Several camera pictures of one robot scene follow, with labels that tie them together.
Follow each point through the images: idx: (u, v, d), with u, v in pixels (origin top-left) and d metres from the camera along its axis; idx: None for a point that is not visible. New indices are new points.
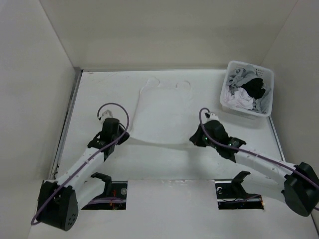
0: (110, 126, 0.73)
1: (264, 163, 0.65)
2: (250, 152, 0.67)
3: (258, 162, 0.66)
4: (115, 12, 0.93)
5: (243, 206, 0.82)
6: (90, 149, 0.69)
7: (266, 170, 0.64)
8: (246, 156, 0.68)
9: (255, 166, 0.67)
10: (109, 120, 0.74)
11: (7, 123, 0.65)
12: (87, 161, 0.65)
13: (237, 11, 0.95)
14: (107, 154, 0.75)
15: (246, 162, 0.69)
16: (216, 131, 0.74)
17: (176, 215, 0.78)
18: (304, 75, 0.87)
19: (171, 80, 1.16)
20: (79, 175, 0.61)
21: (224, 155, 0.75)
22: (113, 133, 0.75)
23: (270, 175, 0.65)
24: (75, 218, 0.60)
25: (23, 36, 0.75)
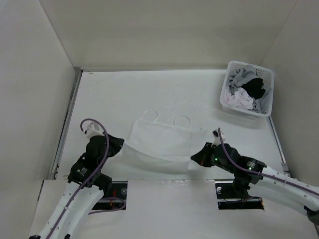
0: (94, 149, 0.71)
1: (294, 189, 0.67)
2: (278, 179, 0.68)
3: (288, 187, 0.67)
4: (115, 12, 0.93)
5: (243, 206, 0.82)
6: (71, 185, 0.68)
7: (296, 195, 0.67)
8: (273, 181, 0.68)
9: (280, 190, 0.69)
10: (93, 144, 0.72)
11: (8, 125, 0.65)
12: (66, 206, 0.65)
13: (238, 12, 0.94)
14: (92, 181, 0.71)
15: (269, 186, 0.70)
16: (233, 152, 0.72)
17: (176, 215, 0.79)
18: (304, 76, 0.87)
19: (171, 80, 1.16)
20: (60, 226, 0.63)
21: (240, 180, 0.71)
22: (98, 157, 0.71)
23: (298, 199, 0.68)
24: None
25: (23, 36, 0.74)
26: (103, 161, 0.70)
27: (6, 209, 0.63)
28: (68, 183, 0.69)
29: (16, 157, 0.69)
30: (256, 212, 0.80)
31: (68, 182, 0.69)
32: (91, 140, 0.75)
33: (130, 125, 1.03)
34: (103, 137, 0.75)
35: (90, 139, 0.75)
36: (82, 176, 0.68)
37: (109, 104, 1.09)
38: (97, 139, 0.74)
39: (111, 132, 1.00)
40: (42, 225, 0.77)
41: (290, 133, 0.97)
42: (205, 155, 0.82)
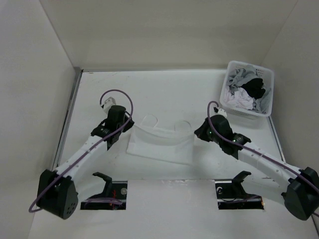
0: (116, 114, 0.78)
1: (268, 163, 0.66)
2: (255, 151, 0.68)
3: (262, 162, 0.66)
4: (115, 12, 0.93)
5: (243, 206, 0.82)
6: (94, 137, 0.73)
7: (270, 171, 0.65)
8: (250, 154, 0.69)
9: (257, 165, 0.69)
10: (116, 109, 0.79)
11: (7, 124, 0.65)
12: (88, 150, 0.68)
13: (237, 12, 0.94)
14: (111, 143, 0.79)
15: (248, 160, 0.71)
16: (221, 126, 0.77)
17: (176, 215, 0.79)
18: (304, 76, 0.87)
19: (171, 80, 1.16)
20: (79, 165, 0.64)
21: (227, 152, 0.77)
22: (118, 122, 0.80)
23: (273, 177, 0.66)
24: (73, 207, 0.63)
25: (23, 36, 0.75)
26: (123, 126, 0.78)
27: (5, 209, 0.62)
28: (91, 137, 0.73)
29: (16, 157, 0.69)
30: (256, 212, 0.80)
31: (90, 135, 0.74)
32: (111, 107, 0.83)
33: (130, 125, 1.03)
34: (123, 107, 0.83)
35: (112, 106, 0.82)
36: (105, 133, 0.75)
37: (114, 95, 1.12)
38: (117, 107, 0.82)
39: None
40: (42, 225, 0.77)
41: (290, 133, 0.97)
42: (202, 130, 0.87)
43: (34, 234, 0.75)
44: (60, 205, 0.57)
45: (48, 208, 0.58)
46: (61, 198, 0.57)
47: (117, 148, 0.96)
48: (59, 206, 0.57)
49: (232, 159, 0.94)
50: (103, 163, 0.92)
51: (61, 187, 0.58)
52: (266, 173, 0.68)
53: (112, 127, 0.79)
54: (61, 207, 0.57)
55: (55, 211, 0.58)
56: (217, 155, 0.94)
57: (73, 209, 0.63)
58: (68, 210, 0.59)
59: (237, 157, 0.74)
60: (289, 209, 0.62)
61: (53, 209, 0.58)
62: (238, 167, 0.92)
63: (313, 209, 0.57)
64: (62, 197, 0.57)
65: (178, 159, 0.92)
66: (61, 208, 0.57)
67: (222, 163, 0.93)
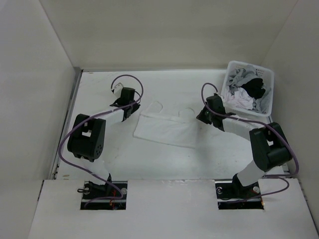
0: (127, 92, 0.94)
1: (242, 124, 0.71)
2: (233, 117, 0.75)
3: (238, 123, 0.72)
4: (115, 12, 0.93)
5: (243, 206, 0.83)
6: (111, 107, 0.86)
7: (243, 129, 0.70)
8: (231, 120, 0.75)
9: (236, 128, 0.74)
10: (127, 88, 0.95)
11: (7, 124, 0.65)
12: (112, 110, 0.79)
13: (237, 11, 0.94)
14: (125, 116, 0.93)
15: (230, 126, 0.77)
16: (214, 101, 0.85)
17: (177, 215, 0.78)
18: (304, 75, 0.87)
19: (171, 80, 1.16)
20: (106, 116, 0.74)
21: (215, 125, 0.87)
22: (130, 100, 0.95)
23: (246, 136, 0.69)
24: (100, 151, 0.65)
25: (23, 37, 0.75)
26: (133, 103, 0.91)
27: (5, 209, 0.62)
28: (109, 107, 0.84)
29: (16, 157, 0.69)
30: (256, 212, 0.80)
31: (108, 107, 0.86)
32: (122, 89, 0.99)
33: (130, 125, 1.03)
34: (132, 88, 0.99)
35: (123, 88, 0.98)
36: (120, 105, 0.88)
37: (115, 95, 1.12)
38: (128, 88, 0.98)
39: (111, 131, 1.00)
40: (42, 226, 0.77)
41: (290, 133, 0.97)
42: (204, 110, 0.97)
43: (34, 234, 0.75)
44: (92, 139, 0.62)
45: (79, 144, 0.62)
46: (94, 134, 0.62)
47: (117, 147, 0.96)
48: (92, 141, 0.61)
49: (232, 159, 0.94)
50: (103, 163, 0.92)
51: (94, 126, 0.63)
52: (242, 135, 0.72)
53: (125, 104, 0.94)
54: (93, 142, 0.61)
55: (86, 148, 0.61)
56: (217, 155, 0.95)
57: (99, 153, 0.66)
58: (97, 150, 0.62)
59: (224, 129, 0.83)
60: (257, 164, 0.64)
61: (85, 145, 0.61)
62: (238, 167, 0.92)
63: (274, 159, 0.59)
64: (96, 133, 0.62)
65: (178, 159, 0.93)
66: (93, 144, 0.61)
67: (222, 163, 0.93)
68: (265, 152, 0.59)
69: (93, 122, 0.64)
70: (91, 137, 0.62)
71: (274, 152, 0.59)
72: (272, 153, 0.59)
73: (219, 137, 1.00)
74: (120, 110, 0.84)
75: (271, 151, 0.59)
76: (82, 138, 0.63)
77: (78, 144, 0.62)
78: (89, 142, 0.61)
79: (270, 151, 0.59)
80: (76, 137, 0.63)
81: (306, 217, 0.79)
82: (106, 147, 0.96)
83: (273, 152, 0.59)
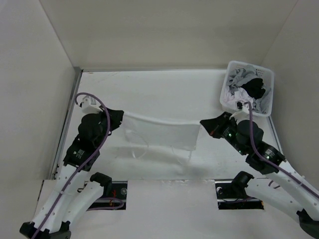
0: (87, 131, 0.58)
1: (306, 193, 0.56)
2: (294, 178, 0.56)
3: (299, 190, 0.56)
4: (115, 11, 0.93)
5: (243, 206, 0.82)
6: (67, 168, 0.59)
7: (306, 202, 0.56)
8: (286, 179, 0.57)
9: (290, 190, 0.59)
10: (85, 124, 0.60)
11: (7, 124, 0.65)
12: (61, 191, 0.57)
13: (237, 12, 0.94)
14: (90, 164, 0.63)
15: (280, 182, 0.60)
16: (256, 137, 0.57)
17: (175, 215, 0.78)
18: (304, 75, 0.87)
19: (170, 80, 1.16)
20: (55, 212, 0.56)
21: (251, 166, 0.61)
22: (93, 139, 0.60)
23: (306, 205, 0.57)
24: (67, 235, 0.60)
25: (24, 36, 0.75)
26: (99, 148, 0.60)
27: (5, 208, 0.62)
28: (63, 166, 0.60)
29: (16, 157, 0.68)
30: (256, 212, 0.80)
31: (63, 165, 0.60)
32: (83, 118, 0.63)
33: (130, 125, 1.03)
34: (99, 116, 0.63)
35: (84, 117, 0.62)
36: (79, 158, 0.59)
37: (114, 95, 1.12)
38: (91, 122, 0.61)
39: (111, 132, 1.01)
40: None
41: (290, 133, 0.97)
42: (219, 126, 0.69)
43: None
44: None
45: None
46: None
47: (117, 148, 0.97)
48: None
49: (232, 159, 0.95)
50: (103, 162, 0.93)
51: None
52: (298, 199, 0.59)
53: (87, 145, 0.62)
54: None
55: None
56: (217, 155, 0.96)
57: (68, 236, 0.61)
58: None
59: (263, 173, 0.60)
60: (305, 229, 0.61)
61: None
62: (238, 167, 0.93)
63: None
64: None
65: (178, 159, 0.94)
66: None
67: (222, 163, 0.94)
68: None
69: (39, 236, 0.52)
70: None
71: None
72: None
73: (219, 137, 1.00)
74: (76, 175, 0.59)
75: None
76: None
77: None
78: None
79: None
80: None
81: None
82: (106, 148, 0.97)
83: None
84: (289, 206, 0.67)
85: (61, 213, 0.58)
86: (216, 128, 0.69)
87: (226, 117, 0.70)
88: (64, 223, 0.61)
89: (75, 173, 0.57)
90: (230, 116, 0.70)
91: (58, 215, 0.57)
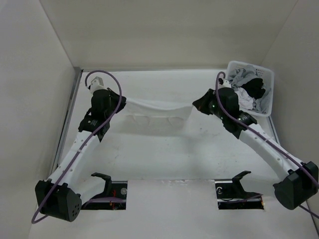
0: (100, 101, 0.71)
1: (270, 149, 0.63)
2: (259, 134, 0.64)
3: (265, 147, 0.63)
4: (114, 11, 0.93)
5: (243, 206, 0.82)
6: (82, 133, 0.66)
7: (271, 158, 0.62)
8: (254, 137, 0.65)
9: (258, 149, 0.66)
10: (98, 97, 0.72)
11: (7, 124, 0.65)
12: (79, 149, 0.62)
13: (238, 11, 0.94)
14: (102, 134, 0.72)
15: (251, 144, 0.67)
16: (230, 99, 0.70)
17: (175, 216, 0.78)
18: (304, 75, 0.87)
19: (170, 80, 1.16)
20: (73, 169, 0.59)
21: (228, 128, 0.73)
22: (105, 110, 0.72)
23: (272, 164, 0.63)
24: (79, 207, 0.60)
25: (24, 37, 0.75)
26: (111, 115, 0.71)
27: (5, 208, 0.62)
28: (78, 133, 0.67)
29: (16, 156, 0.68)
30: (256, 212, 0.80)
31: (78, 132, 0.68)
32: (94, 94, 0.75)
33: (130, 126, 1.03)
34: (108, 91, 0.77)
35: (95, 92, 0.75)
36: (93, 125, 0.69)
37: None
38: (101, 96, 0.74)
39: (111, 132, 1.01)
40: (42, 225, 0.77)
41: (290, 133, 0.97)
42: (204, 102, 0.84)
43: (34, 234, 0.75)
44: (63, 211, 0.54)
45: (53, 214, 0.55)
46: (63, 207, 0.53)
47: (117, 148, 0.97)
48: (65, 212, 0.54)
49: (232, 159, 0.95)
50: (103, 162, 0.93)
51: (59, 198, 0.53)
52: (266, 159, 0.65)
53: (99, 117, 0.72)
54: (66, 213, 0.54)
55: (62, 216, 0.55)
56: (217, 155, 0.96)
57: (79, 209, 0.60)
58: (74, 211, 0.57)
59: (239, 137, 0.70)
60: (280, 198, 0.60)
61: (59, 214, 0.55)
62: (238, 168, 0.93)
63: (301, 199, 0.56)
64: (64, 205, 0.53)
65: (178, 159, 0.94)
66: (65, 213, 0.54)
67: (222, 163, 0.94)
68: (294, 197, 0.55)
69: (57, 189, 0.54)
70: (61, 208, 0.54)
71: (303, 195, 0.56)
72: (301, 197, 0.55)
73: (219, 137, 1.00)
74: (91, 137, 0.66)
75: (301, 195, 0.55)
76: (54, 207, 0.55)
77: (49, 211, 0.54)
78: (60, 211, 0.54)
79: (299, 191, 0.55)
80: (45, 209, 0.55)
81: (307, 217, 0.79)
82: (106, 148, 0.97)
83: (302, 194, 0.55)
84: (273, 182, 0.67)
85: (76, 173, 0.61)
86: (203, 103, 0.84)
87: (210, 91, 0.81)
88: None
89: (91, 134, 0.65)
90: (214, 90, 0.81)
91: (75, 174, 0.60)
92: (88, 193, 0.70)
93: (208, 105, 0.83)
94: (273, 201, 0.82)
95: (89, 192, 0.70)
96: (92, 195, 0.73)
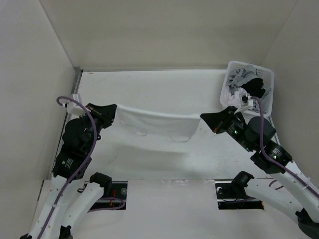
0: (74, 139, 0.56)
1: (311, 196, 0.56)
2: (300, 180, 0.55)
3: (305, 192, 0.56)
4: (114, 11, 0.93)
5: (243, 206, 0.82)
6: (56, 180, 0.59)
7: (307, 202, 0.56)
8: (292, 180, 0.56)
9: (292, 190, 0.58)
10: (73, 133, 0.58)
11: (7, 124, 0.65)
12: (54, 205, 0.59)
13: (237, 12, 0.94)
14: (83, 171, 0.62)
15: (284, 183, 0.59)
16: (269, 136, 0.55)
17: (174, 215, 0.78)
18: (304, 75, 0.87)
19: (170, 80, 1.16)
20: (51, 224, 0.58)
21: (259, 165, 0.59)
22: (82, 147, 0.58)
23: (307, 206, 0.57)
24: None
25: (24, 37, 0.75)
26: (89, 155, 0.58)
27: (5, 209, 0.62)
28: (54, 178, 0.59)
29: (16, 156, 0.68)
30: (256, 212, 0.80)
31: (54, 176, 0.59)
32: (68, 125, 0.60)
33: None
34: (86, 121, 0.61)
35: (70, 123, 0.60)
36: (68, 169, 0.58)
37: (114, 95, 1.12)
38: (78, 129, 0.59)
39: (111, 132, 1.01)
40: None
41: (289, 133, 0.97)
42: (222, 124, 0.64)
43: None
44: None
45: None
46: None
47: (117, 148, 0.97)
48: None
49: (232, 159, 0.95)
50: (103, 163, 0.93)
51: None
52: (299, 200, 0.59)
53: (77, 153, 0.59)
54: None
55: None
56: (217, 155, 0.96)
57: None
58: None
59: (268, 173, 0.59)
60: (309, 232, 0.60)
61: None
62: (238, 168, 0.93)
63: None
64: None
65: (178, 159, 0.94)
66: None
67: (222, 163, 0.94)
68: None
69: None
70: None
71: None
72: None
73: (219, 137, 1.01)
74: (67, 185, 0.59)
75: None
76: None
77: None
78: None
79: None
80: None
81: None
82: (106, 148, 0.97)
83: None
84: (289, 207, 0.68)
85: (57, 223, 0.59)
86: (220, 125, 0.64)
87: (230, 112, 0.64)
88: (65, 228, 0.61)
89: (65, 184, 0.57)
90: (235, 112, 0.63)
91: (54, 227, 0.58)
92: (82, 212, 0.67)
93: (227, 128, 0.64)
94: None
95: (83, 210, 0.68)
96: (89, 207, 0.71)
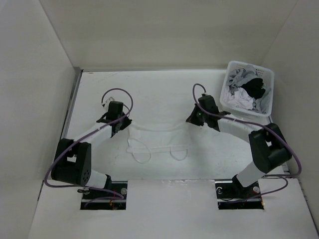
0: (116, 106, 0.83)
1: (239, 124, 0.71)
2: (230, 117, 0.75)
3: (235, 124, 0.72)
4: (114, 11, 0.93)
5: (243, 206, 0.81)
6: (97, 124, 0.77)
7: (240, 131, 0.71)
8: (227, 121, 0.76)
9: (232, 129, 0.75)
10: (115, 102, 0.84)
11: (7, 124, 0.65)
12: (98, 128, 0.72)
13: (237, 11, 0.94)
14: (113, 132, 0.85)
15: (228, 128, 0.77)
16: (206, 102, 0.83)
17: (174, 215, 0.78)
18: (304, 75, 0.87)
19: (170, 80, 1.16)
20: (92, 137, 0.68)
21: (211, 125, 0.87)
22: (118, 114, 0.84)
23: (243, 136, 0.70)
24: (87, 178, 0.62)
25: (24, 37, 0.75)
26: (123, 117, 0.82)
27: (5, 208, 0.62)
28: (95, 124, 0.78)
29: (16, 156, 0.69)
30: (256, 212, 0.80)
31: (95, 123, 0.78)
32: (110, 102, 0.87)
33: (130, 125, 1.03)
34: None
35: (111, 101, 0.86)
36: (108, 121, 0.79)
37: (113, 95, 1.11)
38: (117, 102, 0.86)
39: None
40: (42, 225, 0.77)
41: (290, 133, 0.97)
42: (193, 113, 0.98)
43: (34, 234, 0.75)
44: (77, 167, 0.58)
45: (63, 177, 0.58)
46: (79, 164, 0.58)
47: (117, 148, 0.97)
48: (77, 169, 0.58)
49: (232, 159, 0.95)
50: (103, 162, 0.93)
51: (79, 153, 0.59)
52: (239, 136, 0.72)
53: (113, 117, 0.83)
54: (79, 169, 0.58)
55: (72, 177, 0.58)
56: (217, 155, 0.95)
57: (86, 180, 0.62)
58: (84, 177, 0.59)
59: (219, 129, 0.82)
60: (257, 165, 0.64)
61: (70, 173, 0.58)
62: (238, 168, 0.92)
63: (274, 158, 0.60)
64: (80, 161, 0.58)
65: (178, 160, 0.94)
66: (78, 172, 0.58)
67: (223, 163, 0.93)
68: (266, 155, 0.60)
69: (78, 146, 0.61)
70: (76, 165, 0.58)
71: (275, 154, 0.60)
72: (274, 156, 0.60)
73: (219, 137, 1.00)
74: (106, 127, 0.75)
75: (271, 153, 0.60)
76: (67, 167, 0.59)
77: (60, 173, 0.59)
78: (75, 168, 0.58)
79: (270, 154, 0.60)
80: (59, 166, 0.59)
81: (307, 216, 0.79)
82: (106, 148, 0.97)
83: (274, 155, 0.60)
84: None
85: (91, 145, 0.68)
86: (193, 114, 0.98)
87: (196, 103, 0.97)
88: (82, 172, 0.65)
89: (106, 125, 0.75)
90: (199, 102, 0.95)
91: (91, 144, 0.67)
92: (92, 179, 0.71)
93: (196, 115, 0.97)
94: (273, 201, 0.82)
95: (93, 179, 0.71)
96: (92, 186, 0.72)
